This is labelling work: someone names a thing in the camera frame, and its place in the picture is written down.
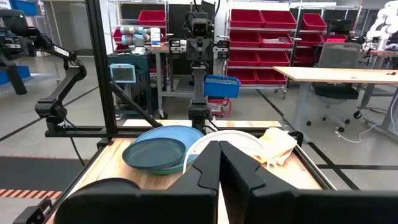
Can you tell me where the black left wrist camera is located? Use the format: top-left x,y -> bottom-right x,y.
191,19 -> 208,37

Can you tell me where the grey mesh office chair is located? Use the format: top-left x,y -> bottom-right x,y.
306,42 -> 363,133

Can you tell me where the white floor cable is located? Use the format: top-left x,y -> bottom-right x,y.
334,93 -> 398,144

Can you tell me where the black monitor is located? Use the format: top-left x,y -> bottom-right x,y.
328,19 -> 352,35

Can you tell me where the folded yellow cloth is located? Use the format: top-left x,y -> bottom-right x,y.
251,126 -> 299,170

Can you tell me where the dark teal cabinet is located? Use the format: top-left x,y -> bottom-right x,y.
107,52 -> 153,116

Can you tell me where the black floor mat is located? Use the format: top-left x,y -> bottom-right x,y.
0,155 -> 91,192

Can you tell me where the black curved bracket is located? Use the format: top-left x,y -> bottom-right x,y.
287,130 -> 305,147

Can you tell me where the light blue teach pendant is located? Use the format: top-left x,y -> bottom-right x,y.
109,63 -> 137,84

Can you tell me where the small dark teal plate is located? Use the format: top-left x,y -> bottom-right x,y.
121,138 -> 187,171

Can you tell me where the wooden desk with grey legs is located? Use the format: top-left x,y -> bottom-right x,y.
273,66 -> 398,144

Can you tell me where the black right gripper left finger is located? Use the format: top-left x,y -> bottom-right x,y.
54,140 -> 221,224

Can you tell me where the red plastic storage bin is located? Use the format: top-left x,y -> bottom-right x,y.
229,9 -> 264,28
138,9 -> 167,26
226,68 -> 257,84
297,33 -> 326,47
300,12 -> 328,31
294,48 -> 317,66
255,70 -> 287,85
229,30 -> 262,48
257,51 -> 290,67
260,32 -> 294,49
228,50 -> 261,67
260,10 -> 298,30

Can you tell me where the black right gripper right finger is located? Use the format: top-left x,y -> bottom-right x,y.
219,140 -> 398,224

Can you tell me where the red metal dolly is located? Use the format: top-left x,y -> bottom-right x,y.
208,98 -> 233,118

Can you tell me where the blue plastic storage bin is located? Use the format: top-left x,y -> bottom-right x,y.
0,65 -> 31,85
204,74 -> 242,99
11,0 -> 38,16

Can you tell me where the large blue plate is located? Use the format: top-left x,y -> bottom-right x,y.
130,124 -> 205,172

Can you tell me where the black camera box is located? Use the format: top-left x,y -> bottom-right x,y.
12,198 -> 53,224

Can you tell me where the chrome wire shelving unit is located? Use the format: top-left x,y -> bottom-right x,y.
225,0 -> 299,94
107,0 -> 170,54

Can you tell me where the large green plate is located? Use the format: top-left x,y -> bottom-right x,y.
141,154 -> 200,176

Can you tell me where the grey metal cart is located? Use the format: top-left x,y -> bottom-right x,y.
149,45 -> 195,119

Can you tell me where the black aluminium rig frame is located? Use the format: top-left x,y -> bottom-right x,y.
12,0 -> 336,224

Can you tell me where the white wire dish rack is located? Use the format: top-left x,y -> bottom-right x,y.
182,129 -> 268,175

